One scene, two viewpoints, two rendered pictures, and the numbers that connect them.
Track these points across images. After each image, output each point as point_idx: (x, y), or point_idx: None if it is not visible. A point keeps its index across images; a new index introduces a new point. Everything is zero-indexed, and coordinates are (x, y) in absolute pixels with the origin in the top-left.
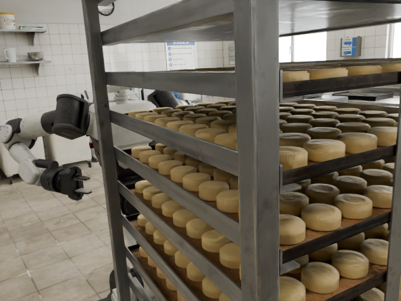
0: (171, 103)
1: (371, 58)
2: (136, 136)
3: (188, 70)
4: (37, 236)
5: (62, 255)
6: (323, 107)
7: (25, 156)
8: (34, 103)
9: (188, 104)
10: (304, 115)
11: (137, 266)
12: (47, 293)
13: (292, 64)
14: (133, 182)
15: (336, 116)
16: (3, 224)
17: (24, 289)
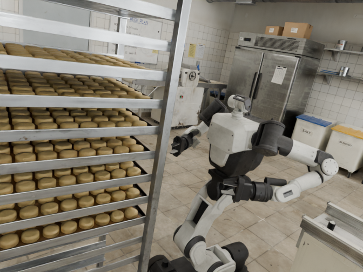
0: (264, 136)
1: (21, 94)
2: (221, 143)
3: (88, 80)
4: (303, 213)
5: (289, 231)
6: (48, 124)
7: (198, 126)
8: None
9: (123, 108)
10: (22, 113)
11: None
12: (245, 233)
13: (64, 89)
14: (215, 175)
15: (5, 116)
16: (307, 195)
17: (246, 222)
